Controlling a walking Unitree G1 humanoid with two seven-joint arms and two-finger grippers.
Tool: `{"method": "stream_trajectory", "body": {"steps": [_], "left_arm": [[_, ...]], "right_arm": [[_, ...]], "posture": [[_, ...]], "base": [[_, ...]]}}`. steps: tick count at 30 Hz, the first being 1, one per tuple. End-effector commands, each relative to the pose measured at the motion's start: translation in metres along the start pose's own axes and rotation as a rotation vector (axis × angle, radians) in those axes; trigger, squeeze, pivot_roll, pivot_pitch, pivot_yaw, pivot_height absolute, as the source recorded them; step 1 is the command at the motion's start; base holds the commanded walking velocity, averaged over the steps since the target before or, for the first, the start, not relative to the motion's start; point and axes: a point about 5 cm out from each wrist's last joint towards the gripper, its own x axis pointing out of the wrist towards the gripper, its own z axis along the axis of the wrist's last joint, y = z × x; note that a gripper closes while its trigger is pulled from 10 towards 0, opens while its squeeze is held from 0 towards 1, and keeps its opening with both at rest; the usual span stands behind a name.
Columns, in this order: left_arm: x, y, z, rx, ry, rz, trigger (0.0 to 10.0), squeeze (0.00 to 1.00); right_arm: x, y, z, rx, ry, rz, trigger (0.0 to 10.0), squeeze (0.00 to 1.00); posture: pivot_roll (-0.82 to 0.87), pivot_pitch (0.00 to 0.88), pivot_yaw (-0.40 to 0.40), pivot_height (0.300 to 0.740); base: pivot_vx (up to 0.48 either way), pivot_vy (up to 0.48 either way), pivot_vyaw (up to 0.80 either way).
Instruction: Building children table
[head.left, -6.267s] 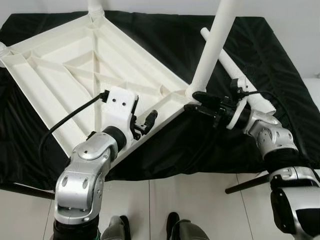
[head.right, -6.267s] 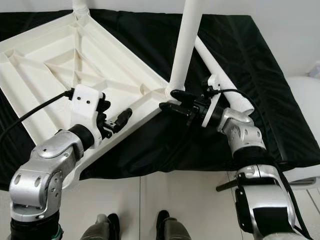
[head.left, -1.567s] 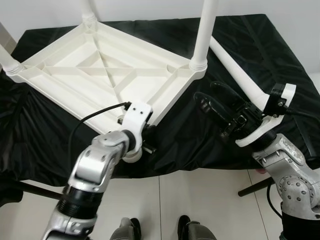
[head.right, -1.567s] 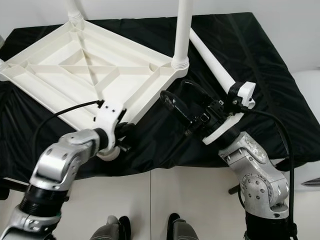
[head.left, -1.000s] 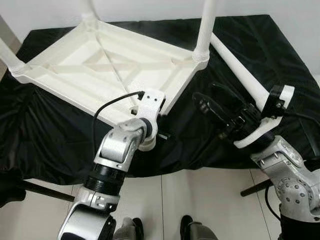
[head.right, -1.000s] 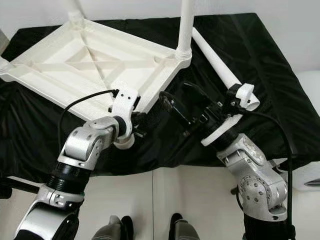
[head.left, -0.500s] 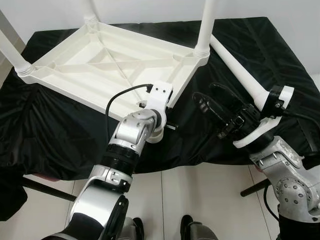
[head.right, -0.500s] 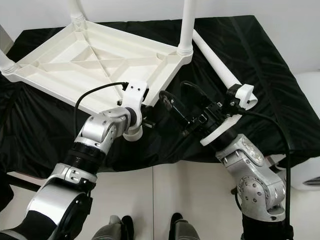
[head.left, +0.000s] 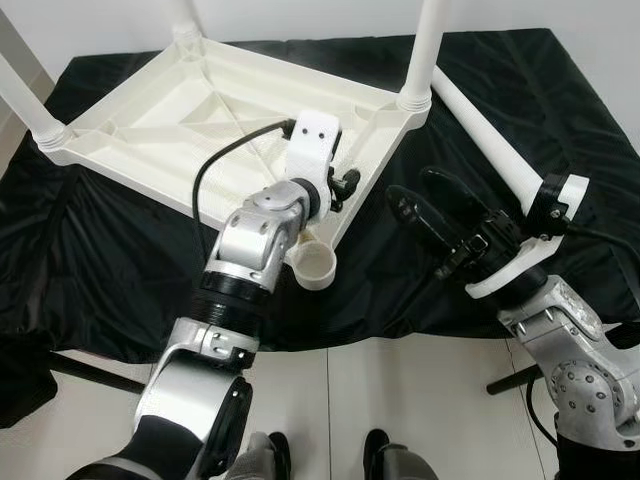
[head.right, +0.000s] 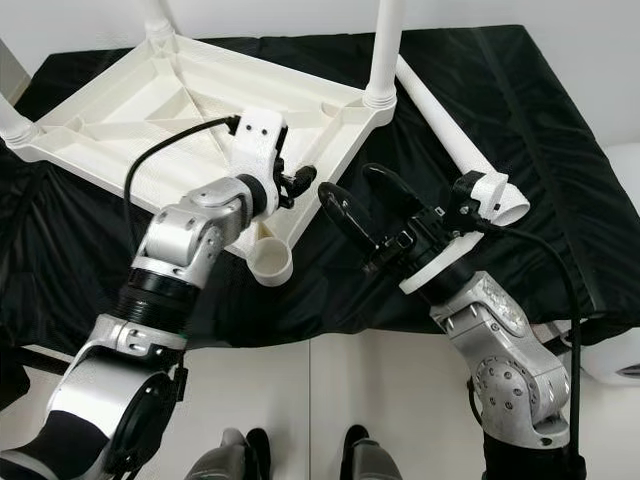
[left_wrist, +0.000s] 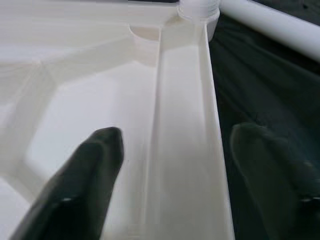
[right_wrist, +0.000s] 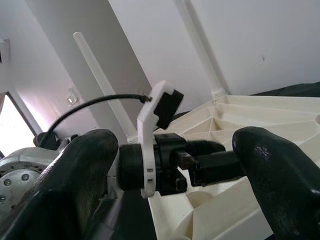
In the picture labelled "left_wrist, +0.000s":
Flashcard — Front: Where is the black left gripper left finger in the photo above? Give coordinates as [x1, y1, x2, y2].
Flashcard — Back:
[9, 126, 125, 240]

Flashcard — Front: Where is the white plastic children table top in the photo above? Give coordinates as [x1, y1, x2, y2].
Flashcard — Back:
[0, 0, 236, 240]

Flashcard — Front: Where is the white plastic table leg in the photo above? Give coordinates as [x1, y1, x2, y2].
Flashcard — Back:
[221, 0, 320, 63]
[176, 0, 221, 22]

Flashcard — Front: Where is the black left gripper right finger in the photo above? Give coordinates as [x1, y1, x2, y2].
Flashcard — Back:
[229, 122, 320, 240]

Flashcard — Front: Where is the black cloth table cover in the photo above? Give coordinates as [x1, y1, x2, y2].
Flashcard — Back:
[124, 0, 320, 240]

